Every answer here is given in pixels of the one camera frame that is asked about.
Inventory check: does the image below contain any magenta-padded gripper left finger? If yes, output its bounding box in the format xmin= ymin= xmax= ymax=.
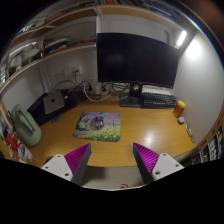
xmin=40 ymin=143 xmax=92 ymax=186

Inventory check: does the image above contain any dark mechanical keyboard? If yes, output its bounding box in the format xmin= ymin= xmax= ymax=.
xmin=140 ymin=91 xmax=178 ymax=109

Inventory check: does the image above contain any transparent computer mouse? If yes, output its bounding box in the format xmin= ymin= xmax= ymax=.
xmin=90 ymin=115 xmax=105 ymax=130

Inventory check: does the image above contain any black computer monitor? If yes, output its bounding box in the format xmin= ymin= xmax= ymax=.
xmin=96 ymin=32 xmax=180 ymax=108

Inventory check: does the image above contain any white light bar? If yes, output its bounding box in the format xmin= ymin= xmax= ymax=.
xmin=176 ymin=29 xmax=188 ymax=48

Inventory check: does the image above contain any black desk stand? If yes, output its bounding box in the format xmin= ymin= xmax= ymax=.
xmin=27 ymin=89 xmax=78 ymax=127

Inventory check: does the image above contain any white power strip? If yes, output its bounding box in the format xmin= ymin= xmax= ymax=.
xmin=93 ymin=82 xmax=109 ymax=96

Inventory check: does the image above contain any silver mini computer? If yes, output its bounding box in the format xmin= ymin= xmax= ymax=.
xmin=42 ymin=90 xmax=66 ymax=115

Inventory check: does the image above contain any white cable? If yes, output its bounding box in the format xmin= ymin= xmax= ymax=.
xmin=81 ymin=83 xmax=114 ymax=103

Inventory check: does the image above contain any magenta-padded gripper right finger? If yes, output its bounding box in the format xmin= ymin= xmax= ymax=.
xmin=132 ymin=142 xmax=185 ymax=185

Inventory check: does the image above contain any wooden wall shelf unit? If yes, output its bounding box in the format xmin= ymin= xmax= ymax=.
xmin=0 ymin=0 xmax=188 ymax=91

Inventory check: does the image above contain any dark pen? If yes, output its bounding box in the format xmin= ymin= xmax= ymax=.
xmin=184 ymin=123 xmax=196 ymax=144

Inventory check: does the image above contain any white wall socket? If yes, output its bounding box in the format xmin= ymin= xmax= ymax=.
xmin=63 ymin=65 xmax=83 ymax=77

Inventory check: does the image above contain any floral print mouse pad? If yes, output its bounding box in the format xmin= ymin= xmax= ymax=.
xmin=73 ymin=111 xmax=122 ymax=143

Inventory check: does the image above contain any orange jar with yellow lid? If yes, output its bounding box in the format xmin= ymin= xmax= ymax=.
xmin=172 ymin=100 xmax=186 ymax=118

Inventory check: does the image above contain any side shelf unit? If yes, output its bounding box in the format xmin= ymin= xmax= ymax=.
xmin=186 ymin=116 xmax=224 ymax=168

